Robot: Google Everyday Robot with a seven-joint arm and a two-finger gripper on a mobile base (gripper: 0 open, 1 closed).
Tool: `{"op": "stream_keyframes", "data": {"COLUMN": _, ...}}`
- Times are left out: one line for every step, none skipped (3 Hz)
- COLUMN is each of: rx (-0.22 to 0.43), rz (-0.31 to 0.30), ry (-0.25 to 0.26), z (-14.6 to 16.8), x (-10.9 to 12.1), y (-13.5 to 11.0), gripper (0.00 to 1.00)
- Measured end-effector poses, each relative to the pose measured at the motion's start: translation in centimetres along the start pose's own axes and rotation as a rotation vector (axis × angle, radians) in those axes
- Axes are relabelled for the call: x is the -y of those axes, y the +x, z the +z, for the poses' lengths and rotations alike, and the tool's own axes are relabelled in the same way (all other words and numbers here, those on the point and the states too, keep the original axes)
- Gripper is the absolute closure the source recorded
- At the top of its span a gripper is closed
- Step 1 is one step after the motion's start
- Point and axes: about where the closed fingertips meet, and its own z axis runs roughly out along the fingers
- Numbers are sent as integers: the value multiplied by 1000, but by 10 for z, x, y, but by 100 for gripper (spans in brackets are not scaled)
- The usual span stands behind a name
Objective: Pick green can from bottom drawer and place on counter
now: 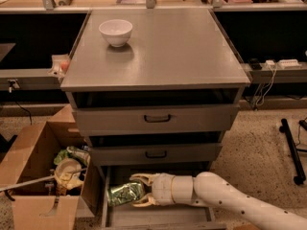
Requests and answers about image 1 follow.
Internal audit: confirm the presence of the grey metal rod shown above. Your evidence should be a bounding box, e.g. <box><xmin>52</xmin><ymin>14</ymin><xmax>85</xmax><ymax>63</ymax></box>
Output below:
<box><xmin>0</xmin><ymin>168</ymin><xmax>87</xmax><ymax>192</ymax></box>

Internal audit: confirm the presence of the top grey drawer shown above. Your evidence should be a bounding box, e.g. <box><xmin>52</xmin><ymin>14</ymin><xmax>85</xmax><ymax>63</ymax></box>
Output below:
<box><xmin>73</xmin><ymin>104</ymin><xmax>239</xmax><ymax>136</ymax></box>

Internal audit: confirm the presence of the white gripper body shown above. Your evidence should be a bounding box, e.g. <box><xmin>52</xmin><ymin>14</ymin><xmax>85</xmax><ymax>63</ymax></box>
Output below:
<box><xmin>152</xmin><ymin>173</ymin><xmax>174</xmax><ymax>206</ymax></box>

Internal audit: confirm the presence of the white power strip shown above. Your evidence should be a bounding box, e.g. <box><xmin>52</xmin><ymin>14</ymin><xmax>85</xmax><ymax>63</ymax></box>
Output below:
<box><xmin>278</xmin><ymin>59</ymin><xmax>301</xmax><ymax>69</ymax></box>

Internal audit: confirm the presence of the white ceramic bowl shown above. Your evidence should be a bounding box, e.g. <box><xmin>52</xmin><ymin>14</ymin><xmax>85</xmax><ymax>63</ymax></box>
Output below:
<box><xmin>99</xmin><ymin>19</ymin><xmax>133</xmax><ymax>47</ymax></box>

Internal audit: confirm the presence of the green bag in box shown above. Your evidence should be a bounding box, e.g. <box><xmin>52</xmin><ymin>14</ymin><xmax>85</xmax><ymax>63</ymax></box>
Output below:
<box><xmin>54</xmin><ymin>146</ymin><xmax>90</xmax><ymax>166</ymax></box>

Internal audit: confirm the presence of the grey metal drawer cabinet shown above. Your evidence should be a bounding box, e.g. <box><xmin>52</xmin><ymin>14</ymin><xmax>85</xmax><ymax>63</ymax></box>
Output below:
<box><xmin>59</xmin><ymin>7</ymin><xmax>252</xmax><ymax>230</ymax></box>

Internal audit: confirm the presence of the middle grey drawer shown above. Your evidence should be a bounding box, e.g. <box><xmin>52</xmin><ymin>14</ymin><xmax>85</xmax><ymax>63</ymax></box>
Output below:
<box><xmin>89</xmin><ymin>143</ymin><xmax>223</xmax><ymax>166</ymax></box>

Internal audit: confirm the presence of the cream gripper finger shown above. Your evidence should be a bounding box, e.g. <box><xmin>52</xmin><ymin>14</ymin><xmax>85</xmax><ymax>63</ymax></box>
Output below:
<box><xmin>130</xmin><ymin>173</ymin><xmax>154</xmax><ymax>186</ymax></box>
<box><xmin>132</xmin><ymin>193</ymin><xmax>156</xmax><ymax>207</ymax></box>

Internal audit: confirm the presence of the black floor stand bar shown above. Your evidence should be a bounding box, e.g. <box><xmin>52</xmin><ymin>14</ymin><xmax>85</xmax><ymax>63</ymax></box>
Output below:
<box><xmin>279</xmin><ymin>119</ymin><xmax>306</xmax><ymax>185</ymax></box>

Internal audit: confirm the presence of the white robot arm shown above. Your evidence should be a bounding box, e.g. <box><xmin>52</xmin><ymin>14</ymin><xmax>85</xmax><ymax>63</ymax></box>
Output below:
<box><xmin>130</xmin><ymin>172</ymin><xmax>307</xmax><ymax>230</ymax></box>

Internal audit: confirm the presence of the cream bowl in box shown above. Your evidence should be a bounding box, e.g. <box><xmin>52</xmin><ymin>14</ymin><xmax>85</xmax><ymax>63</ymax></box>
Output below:
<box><xmin>55</xmin><ymin>158</ymin><xmax>83</xmax><ymax>190</ymax></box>

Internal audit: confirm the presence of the small tray with red object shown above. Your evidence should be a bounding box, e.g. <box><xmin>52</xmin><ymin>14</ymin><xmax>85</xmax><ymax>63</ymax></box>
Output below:
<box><xmin>48</xmin><ymin>55</ymin><xmax>70</xmax><ymax>78</ymax></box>

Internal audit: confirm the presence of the crushed green can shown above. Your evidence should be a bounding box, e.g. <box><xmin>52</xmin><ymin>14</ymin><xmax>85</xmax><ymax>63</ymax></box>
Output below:
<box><xmin>106</xmin><ymin>181</ymin><xmax>145</xmax><ymax>207</ymax></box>

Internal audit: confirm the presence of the grey drawer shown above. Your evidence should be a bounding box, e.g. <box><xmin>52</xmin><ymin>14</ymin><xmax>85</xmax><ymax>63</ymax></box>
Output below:
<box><xmin>73</xmin><ymin>104</ymin><xmax>239</xmax><ymax>136</ymax></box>
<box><xmin>102</xmin><ymin>163</ymin><xmax>226</xmax><ymax>230</ymax></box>
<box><xmin>89</xmin><ymin>143</ymin><xmax>223</xmax><ymax>166</ymax></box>

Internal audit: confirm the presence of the bottom grey drawer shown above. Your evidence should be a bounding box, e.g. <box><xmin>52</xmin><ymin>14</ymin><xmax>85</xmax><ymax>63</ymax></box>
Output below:
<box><xmin>102</xmin><ymin>163</ymin><xmax>226</xmax><ymax>230</ymax></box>

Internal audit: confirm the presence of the brown cardboard box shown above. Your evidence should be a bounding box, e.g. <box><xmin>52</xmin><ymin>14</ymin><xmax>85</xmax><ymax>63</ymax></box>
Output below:
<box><xmin>0</xmin><ymin>106</ymin><xmax>100</xmax><ymax>230</ymax></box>

